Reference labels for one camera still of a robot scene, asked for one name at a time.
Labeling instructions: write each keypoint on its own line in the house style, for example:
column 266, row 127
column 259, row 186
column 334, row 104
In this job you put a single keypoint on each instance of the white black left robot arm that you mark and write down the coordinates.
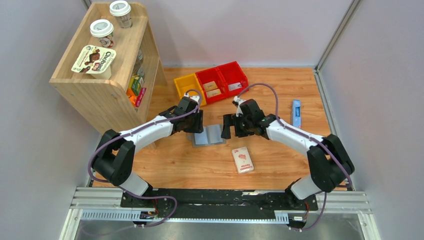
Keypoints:
column 114, row 156

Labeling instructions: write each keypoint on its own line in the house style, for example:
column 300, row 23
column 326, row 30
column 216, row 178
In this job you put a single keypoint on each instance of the red plastic bin right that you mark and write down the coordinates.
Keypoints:
column 232, row 73

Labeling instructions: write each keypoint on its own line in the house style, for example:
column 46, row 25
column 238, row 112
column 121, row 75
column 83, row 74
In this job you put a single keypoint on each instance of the orange box on shelf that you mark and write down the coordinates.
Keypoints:
column 132, row 96

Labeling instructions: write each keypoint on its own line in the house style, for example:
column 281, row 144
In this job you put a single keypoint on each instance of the grey credit card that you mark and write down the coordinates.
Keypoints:
column 234, row 86

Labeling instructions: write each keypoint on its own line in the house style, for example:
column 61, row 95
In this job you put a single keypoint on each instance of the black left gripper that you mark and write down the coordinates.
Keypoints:
column 199, row 127

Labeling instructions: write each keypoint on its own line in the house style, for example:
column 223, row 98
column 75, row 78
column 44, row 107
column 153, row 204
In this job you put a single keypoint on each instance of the green box on shelf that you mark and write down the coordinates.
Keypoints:
column 135, row 85

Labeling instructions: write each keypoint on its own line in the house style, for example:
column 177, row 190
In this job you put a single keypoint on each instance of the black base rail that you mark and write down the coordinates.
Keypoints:
column 217, row 202

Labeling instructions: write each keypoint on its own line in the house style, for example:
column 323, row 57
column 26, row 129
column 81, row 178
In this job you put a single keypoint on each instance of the grey slotted cable duct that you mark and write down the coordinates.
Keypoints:
column 135, row 215

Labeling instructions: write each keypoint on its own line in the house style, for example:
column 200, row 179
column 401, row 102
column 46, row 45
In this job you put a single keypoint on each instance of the red plastic bin middle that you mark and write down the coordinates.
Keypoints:
column 208, row 75

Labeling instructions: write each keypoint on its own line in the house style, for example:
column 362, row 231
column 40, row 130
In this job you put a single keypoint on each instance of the white lidded cup front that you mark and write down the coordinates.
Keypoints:
column 103, row 30

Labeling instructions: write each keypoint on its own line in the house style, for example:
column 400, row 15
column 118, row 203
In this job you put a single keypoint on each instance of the blue toothbrush package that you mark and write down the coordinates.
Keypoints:
column 296, row 119

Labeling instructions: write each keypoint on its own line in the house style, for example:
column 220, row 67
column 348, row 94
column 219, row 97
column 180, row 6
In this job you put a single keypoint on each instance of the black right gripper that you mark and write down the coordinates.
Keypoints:
column 231, row 120

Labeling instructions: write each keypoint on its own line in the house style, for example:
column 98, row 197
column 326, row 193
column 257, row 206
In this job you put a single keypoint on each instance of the clear jar on shelf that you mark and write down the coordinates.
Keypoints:
column 138, row 69

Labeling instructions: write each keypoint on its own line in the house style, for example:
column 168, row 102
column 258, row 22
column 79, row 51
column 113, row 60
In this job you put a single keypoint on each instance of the yellow plastic bin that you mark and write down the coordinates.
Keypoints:
column 189, row 82

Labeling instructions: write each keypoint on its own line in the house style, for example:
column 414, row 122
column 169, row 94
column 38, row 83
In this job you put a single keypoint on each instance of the red plastic bin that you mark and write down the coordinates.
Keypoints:
column 208, row 75
column 232, row 73

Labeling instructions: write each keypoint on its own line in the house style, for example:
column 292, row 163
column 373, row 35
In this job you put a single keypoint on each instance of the grey leather card holder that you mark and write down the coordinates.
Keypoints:
column 210, row 136

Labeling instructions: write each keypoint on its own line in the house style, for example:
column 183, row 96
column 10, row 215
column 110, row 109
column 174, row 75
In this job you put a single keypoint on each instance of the white lidded cup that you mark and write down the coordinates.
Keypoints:
column 121, row 10
column 103, row 30

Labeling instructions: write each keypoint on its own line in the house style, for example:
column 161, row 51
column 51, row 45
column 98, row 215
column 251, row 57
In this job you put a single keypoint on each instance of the wooden shelf unit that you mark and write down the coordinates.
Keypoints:
column 104, row 102

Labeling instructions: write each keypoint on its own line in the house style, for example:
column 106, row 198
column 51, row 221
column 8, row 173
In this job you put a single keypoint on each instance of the pink box on shelf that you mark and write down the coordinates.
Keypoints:
column 139, row 98

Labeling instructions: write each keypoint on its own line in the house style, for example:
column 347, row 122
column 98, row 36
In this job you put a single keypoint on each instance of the white sponge packet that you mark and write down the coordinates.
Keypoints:
column 242, row 160

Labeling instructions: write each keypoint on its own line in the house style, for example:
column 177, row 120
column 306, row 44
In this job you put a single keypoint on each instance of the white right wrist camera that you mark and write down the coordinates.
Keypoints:
column 237, row 101

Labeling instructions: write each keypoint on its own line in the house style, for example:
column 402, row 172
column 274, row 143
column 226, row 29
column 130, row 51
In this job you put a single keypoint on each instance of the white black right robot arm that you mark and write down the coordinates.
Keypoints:
column 328, row 161

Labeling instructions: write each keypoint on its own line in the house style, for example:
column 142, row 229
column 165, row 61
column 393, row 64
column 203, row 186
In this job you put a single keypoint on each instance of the white lidded cup back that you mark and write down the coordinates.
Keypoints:
column 121, row 10

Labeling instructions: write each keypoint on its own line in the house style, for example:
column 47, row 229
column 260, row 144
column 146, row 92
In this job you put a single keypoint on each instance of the Chobani yogurt cup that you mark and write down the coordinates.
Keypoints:
column 95, row 61

